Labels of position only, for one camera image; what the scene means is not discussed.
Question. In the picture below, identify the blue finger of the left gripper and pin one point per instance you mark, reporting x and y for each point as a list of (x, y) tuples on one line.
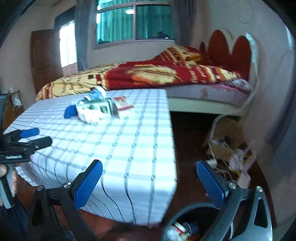
[(29, 133)]

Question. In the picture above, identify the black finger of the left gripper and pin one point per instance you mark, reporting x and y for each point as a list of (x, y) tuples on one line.
[(41, 143)]

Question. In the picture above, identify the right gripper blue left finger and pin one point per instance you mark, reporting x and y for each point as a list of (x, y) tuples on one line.
[(85, 183)]

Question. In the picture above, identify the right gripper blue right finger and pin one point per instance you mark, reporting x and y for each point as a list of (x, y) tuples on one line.
[(214, 185)]

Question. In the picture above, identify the blue face mask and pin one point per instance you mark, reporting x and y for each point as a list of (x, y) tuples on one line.
[(70, 111)]

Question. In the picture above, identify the green white milk carton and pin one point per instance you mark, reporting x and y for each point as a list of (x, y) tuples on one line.
[(93, 111)]

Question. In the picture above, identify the white tissue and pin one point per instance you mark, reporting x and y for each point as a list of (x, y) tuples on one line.
[(172, 233)]

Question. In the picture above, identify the red white cigarette box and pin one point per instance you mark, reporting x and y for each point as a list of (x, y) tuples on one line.
[(123, 107)]

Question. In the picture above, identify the blue patterned paper cup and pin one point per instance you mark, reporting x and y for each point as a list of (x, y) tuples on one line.
[(191, 227)]

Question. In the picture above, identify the red white paper cup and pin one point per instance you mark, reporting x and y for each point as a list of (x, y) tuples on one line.
[(181, 228)]

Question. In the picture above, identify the black round trash bin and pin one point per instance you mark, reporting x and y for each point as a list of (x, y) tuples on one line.
[(205, 214)]

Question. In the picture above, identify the person left hand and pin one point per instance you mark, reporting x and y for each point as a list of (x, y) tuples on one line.
[(8, 185)]

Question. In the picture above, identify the white power strip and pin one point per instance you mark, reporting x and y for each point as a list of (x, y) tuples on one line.
[(212, 163)]

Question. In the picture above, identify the white wifi router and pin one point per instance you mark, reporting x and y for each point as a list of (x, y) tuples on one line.
[(240, 162)]

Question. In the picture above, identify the brown cardboard box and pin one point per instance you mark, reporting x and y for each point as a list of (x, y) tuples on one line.
[(228, 137)]

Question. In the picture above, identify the white checkered tablecloth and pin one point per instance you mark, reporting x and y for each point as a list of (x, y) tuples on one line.
[(139, 175)]

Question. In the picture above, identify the brown wooden door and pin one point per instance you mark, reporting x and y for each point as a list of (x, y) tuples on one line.
[(45, 57)]

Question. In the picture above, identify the red yellow patterned blanket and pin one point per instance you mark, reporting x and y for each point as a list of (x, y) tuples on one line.
[(177, 65)]

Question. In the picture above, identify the red heart headboard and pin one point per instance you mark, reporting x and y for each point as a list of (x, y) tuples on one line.
[(235, 58)]

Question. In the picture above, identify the grey window curtain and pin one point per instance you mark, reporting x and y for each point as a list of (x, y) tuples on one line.
[(83, 13)]

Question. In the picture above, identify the window with green curtain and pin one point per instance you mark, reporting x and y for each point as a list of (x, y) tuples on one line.
[(123, 21)]

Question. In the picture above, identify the bed with white frame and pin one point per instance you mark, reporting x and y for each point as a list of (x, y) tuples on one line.
[(215, 98)]

